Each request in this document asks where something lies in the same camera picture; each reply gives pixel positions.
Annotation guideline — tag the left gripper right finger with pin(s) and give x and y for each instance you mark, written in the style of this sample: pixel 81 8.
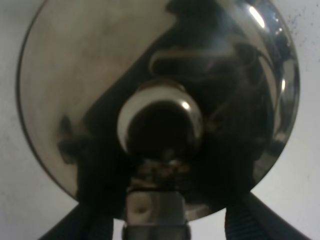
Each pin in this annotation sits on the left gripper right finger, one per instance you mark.
pixel 251 219

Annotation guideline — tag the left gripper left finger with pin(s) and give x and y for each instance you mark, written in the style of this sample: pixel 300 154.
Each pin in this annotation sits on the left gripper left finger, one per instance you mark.
pixel 85 222

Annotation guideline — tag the stainless steel teapot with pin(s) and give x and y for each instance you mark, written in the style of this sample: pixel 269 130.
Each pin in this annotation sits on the stainless steel teapot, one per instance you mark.
pixel 176 109

